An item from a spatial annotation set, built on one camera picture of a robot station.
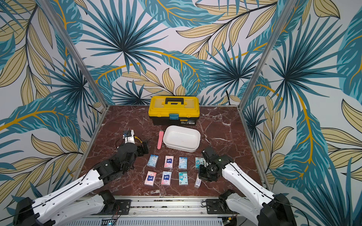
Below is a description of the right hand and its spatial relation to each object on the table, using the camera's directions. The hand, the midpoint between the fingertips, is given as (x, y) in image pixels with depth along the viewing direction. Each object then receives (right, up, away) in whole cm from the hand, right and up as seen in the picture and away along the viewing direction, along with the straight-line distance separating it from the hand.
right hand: (199, 177), depth 79 cm
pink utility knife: (-25, +19, +21) cm, 37 cm away
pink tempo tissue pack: (-18, +5, +8) cm, 20 cm away
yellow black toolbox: (-15, +39, +16) cm, 44 cm away
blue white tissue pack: (-9, +6, +8) cm, 13 cm away
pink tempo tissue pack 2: (-28, -1, +1) cm, 28 cm away
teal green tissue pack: (-9, -2, +2) cm, 10 cm away
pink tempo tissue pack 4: (-1, -2, -1) cm, 3 cm away
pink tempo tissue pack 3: (-19, -2, +1) cm, 19 cm away
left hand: (-33, +20, -2) cm, 38 cm away
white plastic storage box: (-10, +18, +23) cm, 31 cm away
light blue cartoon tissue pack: (-28, +7, +9) cm, 30 cm away
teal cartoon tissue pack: (+1, +6, +9) cm, 11 cm away
